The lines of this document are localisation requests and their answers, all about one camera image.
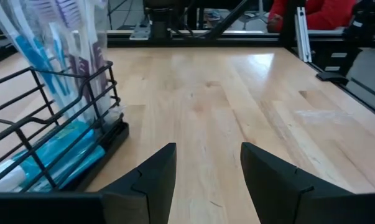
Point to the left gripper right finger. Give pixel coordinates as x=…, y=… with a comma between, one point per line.
x=277, y=189

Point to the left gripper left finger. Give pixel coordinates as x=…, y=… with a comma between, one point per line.
x=143, y=196

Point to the blue white toothbrush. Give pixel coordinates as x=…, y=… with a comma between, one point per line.
x=31, y=56
x=59, y=49

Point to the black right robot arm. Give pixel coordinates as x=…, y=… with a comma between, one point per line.
x=162, y=18

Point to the small black table clamp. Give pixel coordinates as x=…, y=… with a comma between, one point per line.
x=331, y=77

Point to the black labelled equipment box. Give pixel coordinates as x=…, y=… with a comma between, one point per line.
x=333, y=59

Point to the silver aluminium bar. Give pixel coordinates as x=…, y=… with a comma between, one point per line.
x=303, y=34

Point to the person's hand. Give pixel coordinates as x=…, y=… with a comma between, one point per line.
x=274, y=24

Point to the person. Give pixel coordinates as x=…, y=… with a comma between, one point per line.
x=324, y=12

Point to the black labelled device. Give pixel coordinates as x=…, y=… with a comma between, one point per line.
x=367, y=21

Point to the silver mounting bracket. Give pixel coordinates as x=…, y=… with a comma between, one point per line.
x=140, y=29

